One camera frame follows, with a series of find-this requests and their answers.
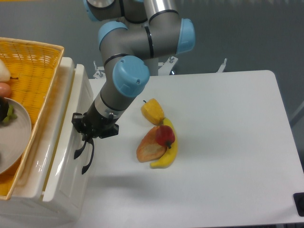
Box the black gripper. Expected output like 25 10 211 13
71 105 119 142

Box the black top drawer handle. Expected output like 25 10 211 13
74 141 87 160

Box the black drawer handle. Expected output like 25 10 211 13
74 141 87 160
81 140 95 175

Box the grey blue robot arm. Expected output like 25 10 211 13
72 0 195 142

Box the white drawer cabinet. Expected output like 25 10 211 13
0 57 88 227

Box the yellow bell pepper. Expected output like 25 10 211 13
141 98 164 125

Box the red bell pepper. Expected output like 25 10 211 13
155 125 176 149

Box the yellow banana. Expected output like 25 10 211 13
150 117 178 169

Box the grey ribbed plate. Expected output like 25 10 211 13
0 98 32 173

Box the yellow woven basket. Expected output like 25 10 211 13
0 38 65 200

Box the dark eggplant green stem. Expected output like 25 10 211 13
0 97 17 126

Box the pink peach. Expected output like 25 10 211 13
0 82 12 98

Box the white pear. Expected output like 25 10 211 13
0 60 19 82

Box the black corner device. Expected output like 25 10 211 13
293 192 304 217

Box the black lower drawer handle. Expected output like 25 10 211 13
81 140 95 175

